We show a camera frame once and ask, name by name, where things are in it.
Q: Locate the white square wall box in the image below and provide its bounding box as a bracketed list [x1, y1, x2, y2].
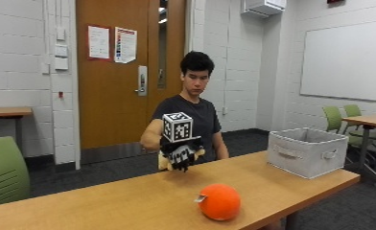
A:
[53, 57, 69, 71]

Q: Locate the white marker cube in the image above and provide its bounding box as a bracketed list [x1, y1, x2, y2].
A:
[161, 111, 195, 144]

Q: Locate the silver door handle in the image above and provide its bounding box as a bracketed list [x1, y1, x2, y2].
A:
[135, 65, 149, 97]

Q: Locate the grey fabric storage bin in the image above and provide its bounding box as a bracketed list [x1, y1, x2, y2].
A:
[266, 126, 350, 180]

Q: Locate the small green chair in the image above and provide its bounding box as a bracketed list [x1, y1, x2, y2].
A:
[322, 105, 345, 134]

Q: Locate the orange plush ball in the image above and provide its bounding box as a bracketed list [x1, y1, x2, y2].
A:
[195, 183, 243, 221]

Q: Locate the the person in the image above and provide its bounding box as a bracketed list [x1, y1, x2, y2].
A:
[140, 51, 231, 173]

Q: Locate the white wall unit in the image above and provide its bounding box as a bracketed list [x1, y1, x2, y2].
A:
[240, 0, 288, 19]

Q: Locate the green chair with slatted back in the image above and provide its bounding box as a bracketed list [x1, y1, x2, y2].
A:
[0, 135, 31, 208]

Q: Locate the white paper with colour print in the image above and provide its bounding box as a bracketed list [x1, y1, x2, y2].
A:
[112, 26, 139, 64]

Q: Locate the white whiteboard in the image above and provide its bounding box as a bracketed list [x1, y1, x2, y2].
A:
[298, 18, 376, 104]

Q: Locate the white paper with red edge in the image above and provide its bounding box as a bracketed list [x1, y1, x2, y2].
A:
[87, 25, 111, 61]

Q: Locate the white wall switch box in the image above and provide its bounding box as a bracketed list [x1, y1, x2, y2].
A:
[53, 44, 69, 58]

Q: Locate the brown wooden door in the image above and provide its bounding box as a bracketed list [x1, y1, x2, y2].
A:
[76, 0, 188, 165]

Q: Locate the wooden table by wall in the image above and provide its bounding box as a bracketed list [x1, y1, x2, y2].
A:
[0, 106, 35, 151]

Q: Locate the wooden table with black legs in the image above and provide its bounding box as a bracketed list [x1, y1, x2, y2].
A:
[341, 112, 376, 189]

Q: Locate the green chair with black frame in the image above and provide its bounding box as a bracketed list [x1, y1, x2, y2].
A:
[342, 103, 376, 164]

